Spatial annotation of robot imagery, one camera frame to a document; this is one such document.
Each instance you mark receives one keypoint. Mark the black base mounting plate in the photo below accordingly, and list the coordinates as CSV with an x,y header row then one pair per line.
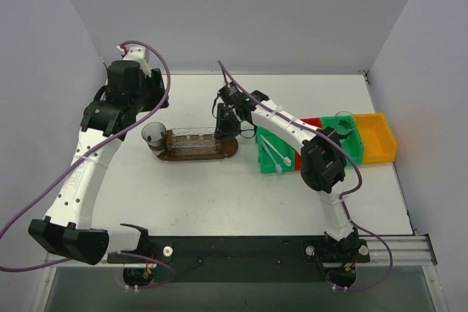
x,y
243,259

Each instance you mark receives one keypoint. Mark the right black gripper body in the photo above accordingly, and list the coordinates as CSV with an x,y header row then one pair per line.
x,y
227,122

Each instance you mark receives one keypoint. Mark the white toothbrush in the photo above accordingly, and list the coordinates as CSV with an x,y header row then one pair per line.
x,y
287,161

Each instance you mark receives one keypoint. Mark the red plastic bin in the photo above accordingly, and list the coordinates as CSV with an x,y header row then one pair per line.
x,y
312,122

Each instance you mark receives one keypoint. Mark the dark smoked plastic cup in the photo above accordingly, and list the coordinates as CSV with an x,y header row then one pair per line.
x,y
154,134

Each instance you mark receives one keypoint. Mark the clear acrylic toothbrush holder rack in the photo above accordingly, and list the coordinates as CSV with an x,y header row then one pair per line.
x,y
192,141

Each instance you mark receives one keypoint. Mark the left green plastic bin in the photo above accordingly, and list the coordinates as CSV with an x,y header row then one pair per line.
x,y
266,165

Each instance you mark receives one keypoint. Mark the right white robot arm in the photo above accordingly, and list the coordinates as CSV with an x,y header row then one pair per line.
x,y
322,158

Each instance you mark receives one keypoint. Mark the right green plastic bin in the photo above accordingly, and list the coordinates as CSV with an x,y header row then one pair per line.
x,y
352,145

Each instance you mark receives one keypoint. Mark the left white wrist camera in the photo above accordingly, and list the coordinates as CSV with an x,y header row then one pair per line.
x,y
138,54

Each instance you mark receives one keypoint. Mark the yellow plastic bin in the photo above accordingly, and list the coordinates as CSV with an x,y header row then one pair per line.
x,y
379,144

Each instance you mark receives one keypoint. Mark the brown oval wooden tray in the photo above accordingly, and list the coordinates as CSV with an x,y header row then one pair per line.
x,y
229,147

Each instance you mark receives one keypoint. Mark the light blue toothbrush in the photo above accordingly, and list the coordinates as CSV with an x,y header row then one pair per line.
x,y
278,167

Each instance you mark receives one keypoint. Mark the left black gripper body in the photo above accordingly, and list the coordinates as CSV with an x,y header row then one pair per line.
x,y
157,90

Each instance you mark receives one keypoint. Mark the aluminium extrusion rail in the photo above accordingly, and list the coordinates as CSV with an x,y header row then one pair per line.
x,y
400,250

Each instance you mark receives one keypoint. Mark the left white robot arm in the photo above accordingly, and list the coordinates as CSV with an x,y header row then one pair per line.
x,y
66,229

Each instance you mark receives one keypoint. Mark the green plastic bin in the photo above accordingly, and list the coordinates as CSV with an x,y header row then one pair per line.
x,y
266,165
352,145

